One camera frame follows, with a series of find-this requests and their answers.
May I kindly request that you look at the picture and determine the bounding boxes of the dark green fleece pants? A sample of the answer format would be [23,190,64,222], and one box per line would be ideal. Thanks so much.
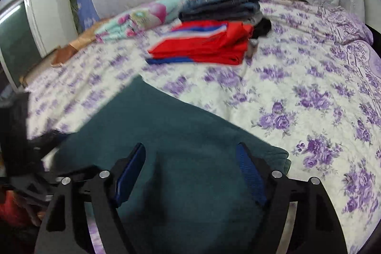
[51,77,291,253]

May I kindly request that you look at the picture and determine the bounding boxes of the purple floral bedspread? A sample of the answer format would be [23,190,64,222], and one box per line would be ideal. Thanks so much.
[27,0,380,253]

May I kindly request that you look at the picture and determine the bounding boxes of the blue poster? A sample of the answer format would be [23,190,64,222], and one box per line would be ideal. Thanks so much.
[76,0,100,31]

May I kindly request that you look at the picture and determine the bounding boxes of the folded black garment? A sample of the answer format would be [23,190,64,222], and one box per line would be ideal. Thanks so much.
[251,18,272,39]

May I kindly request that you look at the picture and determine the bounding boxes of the folded floral blanket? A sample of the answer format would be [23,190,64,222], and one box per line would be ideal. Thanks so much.
[94,0,188,43]

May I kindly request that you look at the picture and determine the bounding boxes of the folded red blue garment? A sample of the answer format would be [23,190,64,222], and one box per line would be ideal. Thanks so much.
[146,21,254,65]

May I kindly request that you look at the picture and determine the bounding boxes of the folded blue jeans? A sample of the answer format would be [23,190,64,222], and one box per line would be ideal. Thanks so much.
[178,0,260,22]

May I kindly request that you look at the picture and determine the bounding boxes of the window with white frame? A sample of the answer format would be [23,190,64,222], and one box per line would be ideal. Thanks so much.
[1,0,47,91]

